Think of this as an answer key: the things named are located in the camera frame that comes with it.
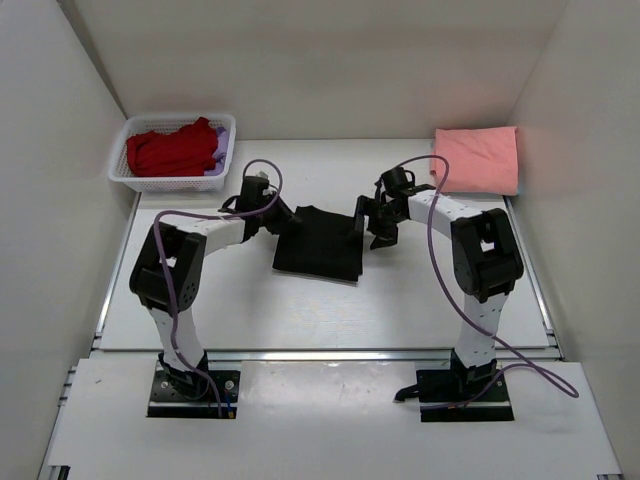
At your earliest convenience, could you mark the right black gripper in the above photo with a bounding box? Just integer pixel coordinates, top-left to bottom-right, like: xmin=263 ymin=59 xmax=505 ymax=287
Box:
xmin=347 ymin=197 xmax=405 ymax=250

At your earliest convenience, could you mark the black t shirt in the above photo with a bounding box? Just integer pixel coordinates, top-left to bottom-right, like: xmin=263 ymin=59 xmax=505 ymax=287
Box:
xmin=272 ymin=206 xmax=364 ymax=282

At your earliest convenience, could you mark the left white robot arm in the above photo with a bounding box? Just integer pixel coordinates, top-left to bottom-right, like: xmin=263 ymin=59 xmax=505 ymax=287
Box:
xmin=129 ymin=175 xmax=302 ymax=403

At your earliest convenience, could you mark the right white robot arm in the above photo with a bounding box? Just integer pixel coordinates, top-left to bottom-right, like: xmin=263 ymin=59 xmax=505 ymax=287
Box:
xmin=353 ymin=167 xmax=524 ymax=404

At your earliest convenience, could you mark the red t shirt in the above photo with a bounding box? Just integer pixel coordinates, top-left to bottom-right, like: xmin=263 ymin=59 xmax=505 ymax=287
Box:
xmin=126 ymin=117 xmax=218 ymax=177

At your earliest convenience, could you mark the white plastic basket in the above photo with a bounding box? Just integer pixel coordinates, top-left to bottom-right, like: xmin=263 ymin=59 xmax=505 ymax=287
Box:
xmin=108 ymin=112 xmax=236 ymax=192

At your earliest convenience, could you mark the folded pink t shirt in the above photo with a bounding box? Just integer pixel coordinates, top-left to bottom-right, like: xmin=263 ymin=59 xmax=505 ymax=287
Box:
xmin=433 ymin=126 xmax=519 ymax=196

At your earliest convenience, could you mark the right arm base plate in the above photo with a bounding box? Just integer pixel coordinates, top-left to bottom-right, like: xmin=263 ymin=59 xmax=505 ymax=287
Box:
xmin=394 ymin=369 xmax=515 ymax=423

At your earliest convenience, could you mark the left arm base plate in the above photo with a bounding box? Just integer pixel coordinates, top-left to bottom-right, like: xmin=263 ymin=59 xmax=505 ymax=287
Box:
xmin=146 ymin=363 xmax=241 ymax=420

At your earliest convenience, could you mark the aluminium table rail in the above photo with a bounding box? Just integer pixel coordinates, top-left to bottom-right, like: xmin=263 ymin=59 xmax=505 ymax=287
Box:
xmin=94 ymin=196 xmax=561 ymax=361

